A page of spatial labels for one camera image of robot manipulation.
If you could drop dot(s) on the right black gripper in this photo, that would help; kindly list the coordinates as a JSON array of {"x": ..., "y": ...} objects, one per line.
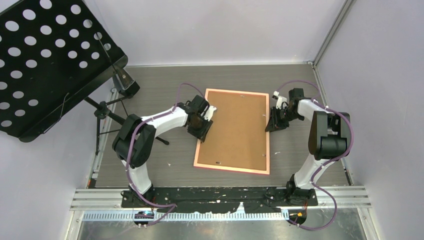
[{"x": 274, "y": 124}]

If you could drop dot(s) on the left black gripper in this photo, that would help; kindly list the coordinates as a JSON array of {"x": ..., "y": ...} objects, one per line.
[{"x": 201, "y": 134}]

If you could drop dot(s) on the brown backing board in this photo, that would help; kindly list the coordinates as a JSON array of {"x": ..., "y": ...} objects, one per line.
[{"x": 235, "y": 129}]

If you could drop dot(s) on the orange wooden picture frame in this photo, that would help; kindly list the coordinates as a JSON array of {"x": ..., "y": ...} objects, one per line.
[{"x": 232, "y": 169}]

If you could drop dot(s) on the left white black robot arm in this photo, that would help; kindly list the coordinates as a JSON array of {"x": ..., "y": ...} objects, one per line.
[{"x": 134, "y": 142}]

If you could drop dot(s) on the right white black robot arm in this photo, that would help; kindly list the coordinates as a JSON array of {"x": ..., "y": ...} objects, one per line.
[{"x": 330, "y": 138}]

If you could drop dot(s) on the aluminium corner profile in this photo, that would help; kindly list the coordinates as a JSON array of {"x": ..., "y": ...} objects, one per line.
[{"x": 339, "y": 20}]

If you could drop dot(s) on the black perforated music stand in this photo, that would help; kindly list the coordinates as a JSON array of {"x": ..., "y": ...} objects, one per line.
[{"x": 53, "y": 55}]

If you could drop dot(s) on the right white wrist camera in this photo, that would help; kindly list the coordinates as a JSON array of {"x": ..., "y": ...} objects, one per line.
[{"x": 281, "y": 102}]

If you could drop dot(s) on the black mounting base plate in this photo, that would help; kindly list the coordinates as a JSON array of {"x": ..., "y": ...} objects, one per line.
[{"x": 216, "y": 200}]

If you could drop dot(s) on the aluminium rail front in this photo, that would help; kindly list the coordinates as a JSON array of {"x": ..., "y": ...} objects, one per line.
[{"x": 111, "y": 198}]

